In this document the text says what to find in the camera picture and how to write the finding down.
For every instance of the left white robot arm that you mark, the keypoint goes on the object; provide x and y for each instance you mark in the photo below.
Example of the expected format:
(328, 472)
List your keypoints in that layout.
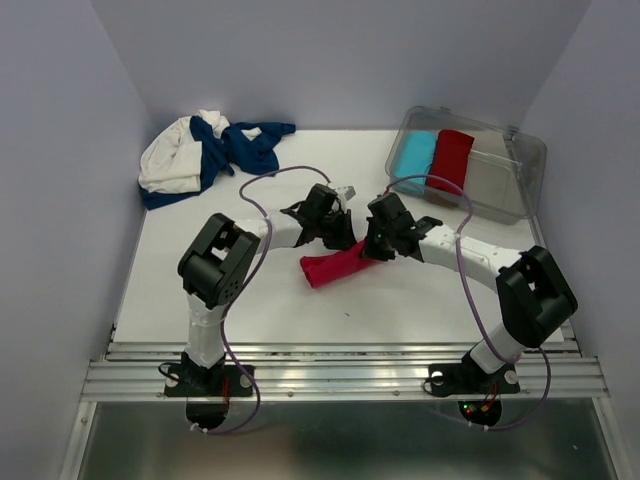
(215, 269)

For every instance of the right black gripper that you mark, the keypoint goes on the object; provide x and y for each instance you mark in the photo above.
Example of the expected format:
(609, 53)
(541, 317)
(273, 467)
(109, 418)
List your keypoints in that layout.
(370, 249)

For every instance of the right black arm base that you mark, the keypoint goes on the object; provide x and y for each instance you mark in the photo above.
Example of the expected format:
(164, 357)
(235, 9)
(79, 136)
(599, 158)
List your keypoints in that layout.
(447, 379)

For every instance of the aluminium mounting rail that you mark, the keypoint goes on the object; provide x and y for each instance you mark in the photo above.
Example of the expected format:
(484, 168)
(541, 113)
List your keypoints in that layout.
(335, 372)

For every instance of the rolled dark red t shirt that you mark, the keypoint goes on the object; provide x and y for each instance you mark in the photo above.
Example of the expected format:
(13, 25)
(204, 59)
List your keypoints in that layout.
(450, 161)

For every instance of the white t shirt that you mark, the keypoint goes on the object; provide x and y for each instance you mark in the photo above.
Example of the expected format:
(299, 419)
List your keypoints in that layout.
(171, 164)

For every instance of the navy blue t shirt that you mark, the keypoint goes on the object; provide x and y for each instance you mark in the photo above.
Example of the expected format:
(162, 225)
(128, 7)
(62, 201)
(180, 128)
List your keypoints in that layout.
(227, 146)

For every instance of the pink t shirt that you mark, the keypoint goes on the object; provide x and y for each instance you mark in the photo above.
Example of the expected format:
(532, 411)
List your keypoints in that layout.
(320, 271)

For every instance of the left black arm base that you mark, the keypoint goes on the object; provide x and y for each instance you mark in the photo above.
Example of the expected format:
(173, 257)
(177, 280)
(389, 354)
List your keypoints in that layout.
(222, 381)

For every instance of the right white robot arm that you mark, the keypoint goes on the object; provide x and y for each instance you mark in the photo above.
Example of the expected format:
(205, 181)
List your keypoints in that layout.
(534, 297)

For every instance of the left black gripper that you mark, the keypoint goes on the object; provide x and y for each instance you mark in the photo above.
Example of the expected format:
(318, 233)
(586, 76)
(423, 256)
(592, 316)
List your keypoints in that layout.
(345, 239)

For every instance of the clear plastic bin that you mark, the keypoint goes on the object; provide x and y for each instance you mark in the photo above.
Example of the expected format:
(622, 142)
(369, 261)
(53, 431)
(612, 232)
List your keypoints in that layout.
(505, 166)

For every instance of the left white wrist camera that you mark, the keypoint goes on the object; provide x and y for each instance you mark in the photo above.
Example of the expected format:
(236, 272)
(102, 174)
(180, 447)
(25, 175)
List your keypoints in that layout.
(347, 192)

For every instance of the rolled cyan t shirt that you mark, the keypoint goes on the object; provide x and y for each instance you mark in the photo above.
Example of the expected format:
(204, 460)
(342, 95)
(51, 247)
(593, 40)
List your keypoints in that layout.
(415, 156)

